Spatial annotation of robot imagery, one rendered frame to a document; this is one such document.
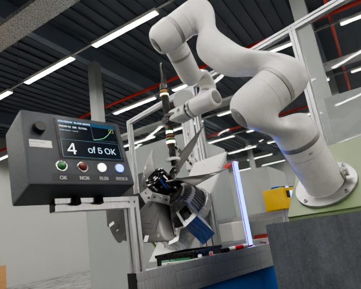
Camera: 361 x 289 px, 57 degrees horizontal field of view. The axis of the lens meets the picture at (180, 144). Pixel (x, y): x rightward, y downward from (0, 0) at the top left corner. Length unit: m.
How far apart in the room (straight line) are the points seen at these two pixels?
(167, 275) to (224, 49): 0.65
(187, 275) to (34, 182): 0.52
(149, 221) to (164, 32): 0.78
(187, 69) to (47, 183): 0.78
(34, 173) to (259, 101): 0.55
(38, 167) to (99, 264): 3.73
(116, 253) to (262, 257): 3.08
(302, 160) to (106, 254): 3.58
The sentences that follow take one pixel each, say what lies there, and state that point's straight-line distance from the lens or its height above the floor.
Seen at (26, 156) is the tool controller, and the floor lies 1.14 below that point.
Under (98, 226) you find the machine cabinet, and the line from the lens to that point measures 4.42.
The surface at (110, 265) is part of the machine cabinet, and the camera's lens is 4.32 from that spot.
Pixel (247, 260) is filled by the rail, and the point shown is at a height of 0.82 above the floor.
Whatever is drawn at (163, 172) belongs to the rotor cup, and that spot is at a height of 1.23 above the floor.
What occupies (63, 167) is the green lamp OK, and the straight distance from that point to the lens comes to 0.77.
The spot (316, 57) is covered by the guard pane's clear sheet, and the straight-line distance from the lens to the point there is 2.07.
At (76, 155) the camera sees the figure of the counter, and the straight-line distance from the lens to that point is 0.80.
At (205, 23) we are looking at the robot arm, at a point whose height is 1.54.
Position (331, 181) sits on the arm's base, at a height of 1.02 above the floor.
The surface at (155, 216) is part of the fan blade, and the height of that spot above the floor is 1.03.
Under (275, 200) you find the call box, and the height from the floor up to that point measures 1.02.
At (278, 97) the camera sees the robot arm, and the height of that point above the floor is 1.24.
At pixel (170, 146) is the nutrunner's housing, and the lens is 1.59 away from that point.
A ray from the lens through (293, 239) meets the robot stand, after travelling 1.02.
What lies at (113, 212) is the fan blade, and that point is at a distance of 1.77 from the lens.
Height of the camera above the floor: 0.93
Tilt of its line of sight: 15 degrees up
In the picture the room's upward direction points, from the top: 8 degrees counter-clockwise
